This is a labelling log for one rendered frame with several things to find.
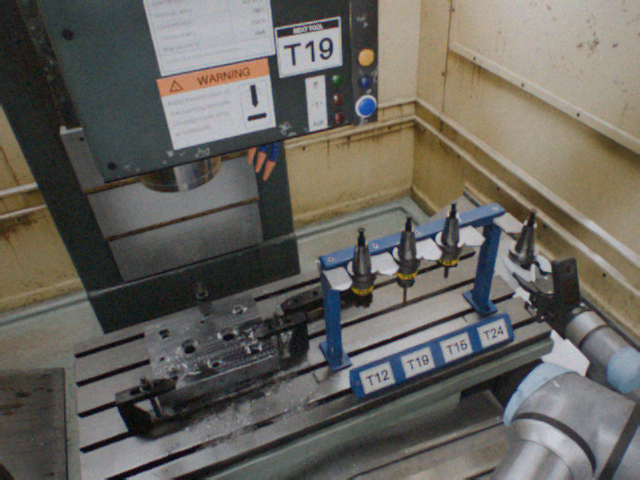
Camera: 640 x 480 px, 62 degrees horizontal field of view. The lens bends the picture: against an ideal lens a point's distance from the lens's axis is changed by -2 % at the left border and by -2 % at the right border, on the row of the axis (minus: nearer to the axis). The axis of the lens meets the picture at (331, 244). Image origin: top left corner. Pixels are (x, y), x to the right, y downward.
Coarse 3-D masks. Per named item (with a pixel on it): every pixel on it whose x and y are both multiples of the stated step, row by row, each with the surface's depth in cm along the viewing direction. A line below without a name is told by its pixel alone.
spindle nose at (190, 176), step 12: (180, 168) 94; (192, 168) 95; (204, 168) 97; (216, 168) 100; (144, 180) 97; (156, 180) 95; (168, 180) 95; (180, 180) 95; (192, 180) 96; (204, 180) 98; (168, 192) 97; (180, 192) 97
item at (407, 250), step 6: (402, 228) 115; (402, 234) 115; (408, 234) 114; (414, 234) 115; (402, 240) 115; (408, 240) 115; (414, 240) 115; (402, 246) 116; (408, 246) 115; (414, 246) 116; (402, 252) 117; (408, 252) 116; (414, 252) 117; (402, 258) 117; (408, 258) 117
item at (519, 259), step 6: (510, 246) 118; (510, 252) 118; (516, 252) 117; (534, 252) 117; (510, 258) 118; (516, 258) 117; (522, 258) 116; (528, 258) 116; (534, 258) 116; (516, 264) 117; (522, 264) 117
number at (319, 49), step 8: (328, 32) 77; (304, 40) 76; (312, 40) 77; (320, 40) 77; (328, 40) 78; (336, 40) 78; (304, 48) 77; (312, 48) 77; (320, 48) 78; (328, 48) 78; (336, 48) 79; (304, 56) 78; (312, 56) 78; (320, 56) 79; (328, 56) 79; (336, 56) 80; (304, 64) 78; (312, 64) 79; (320, 64) 79
